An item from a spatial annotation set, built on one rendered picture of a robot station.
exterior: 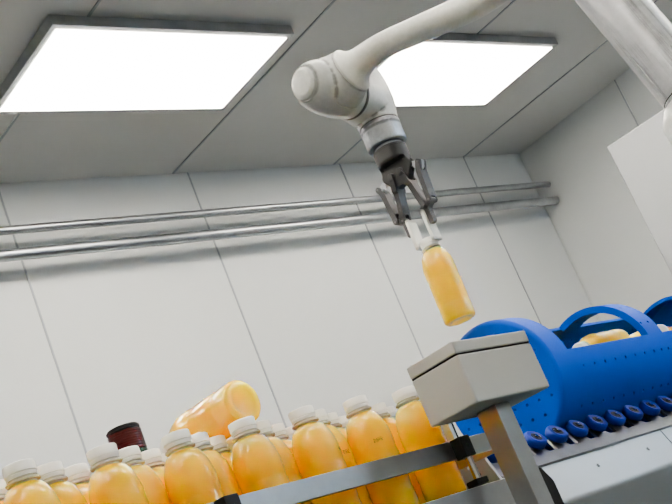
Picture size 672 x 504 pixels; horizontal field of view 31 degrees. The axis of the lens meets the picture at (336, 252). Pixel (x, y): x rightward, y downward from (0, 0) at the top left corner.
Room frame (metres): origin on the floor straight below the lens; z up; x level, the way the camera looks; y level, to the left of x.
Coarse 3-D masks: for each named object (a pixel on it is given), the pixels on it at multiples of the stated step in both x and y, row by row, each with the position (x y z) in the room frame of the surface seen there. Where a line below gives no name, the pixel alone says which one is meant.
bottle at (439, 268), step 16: (432, 256) 2.40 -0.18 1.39; (448, 256) 2.41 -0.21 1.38; (432, 272) 2.40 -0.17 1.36; (448, 272) 2.39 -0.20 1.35; (432, 288) 2.41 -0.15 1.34; (448, 288) 2.39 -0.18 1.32; (464, 288) 2.41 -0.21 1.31; (448, 304) 2.39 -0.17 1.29; (464, 304) 2.39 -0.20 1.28; (448, 320) 2.40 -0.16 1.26; (464, 320) 2.44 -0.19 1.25
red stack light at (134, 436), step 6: (120, 432) 2.13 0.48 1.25; (126, 432) 2.13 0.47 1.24; (132, 432) 2.14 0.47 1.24; (138, 432) 2.15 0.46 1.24; (108, 438) 2.14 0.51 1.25; (114, 438) 2.13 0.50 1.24; (120, 438) 2.13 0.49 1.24; (126, 438) 2.13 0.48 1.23; (132, 438) 2.13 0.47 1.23; (138, 438) 2.14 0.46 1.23; (144, 438) 2.17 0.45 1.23; (120, 444) 2.13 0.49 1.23; (126, 444) 2.13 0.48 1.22; (132, 444) 2.13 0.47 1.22; (138, 444) 2.14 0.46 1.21; (144, 444) 2.15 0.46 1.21
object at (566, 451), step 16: (656, 416) 2.64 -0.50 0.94; (592, 432) 2.45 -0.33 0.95; (608, 432) 2.47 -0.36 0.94; (624, 432) 2.50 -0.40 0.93; (640, 432) 2.53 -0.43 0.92; (544, 448) 2.30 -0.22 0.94; (560, 448) 2.32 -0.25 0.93; (576, 448) 2.35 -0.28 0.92; (592, 448) 2.38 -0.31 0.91; (496, 464) 2.17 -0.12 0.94; (544, 464) 2.24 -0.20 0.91
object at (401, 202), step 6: (390, 174) 2.43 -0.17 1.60; (390, 180) 2.43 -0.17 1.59; (396, 186) 2.43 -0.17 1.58; (396, 192) 2.43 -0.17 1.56; (402, 192) 2.45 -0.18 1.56; (396, 198) 2.44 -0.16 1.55; (402, 198) 2.44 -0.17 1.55; (396, 204) 2.44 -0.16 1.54; (402, 204) 2.44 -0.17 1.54; (402, 210) 2.44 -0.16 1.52; (408, 210) 2.45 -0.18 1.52; (402, 216) 2.44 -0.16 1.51; (408, 216) 2.45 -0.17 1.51; (402, 222) 2.44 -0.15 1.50
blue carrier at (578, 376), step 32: (512, 320) 2.39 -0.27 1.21; (576, 320) 2.76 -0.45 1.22; (608, 320) 2.96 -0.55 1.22; (640, 320) 2.68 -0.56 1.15; (544, 352) 2.35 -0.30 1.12; (576, 352) 2.42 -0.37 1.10; (608, 352) 2.51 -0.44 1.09; (640, 352) 2.61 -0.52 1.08; (576, 384) 2.39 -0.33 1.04; (608, 384) 2.49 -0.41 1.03; (640, 384) 2.60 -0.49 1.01; (544, 416) 2.39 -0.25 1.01; (576, 416) 2.42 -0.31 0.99
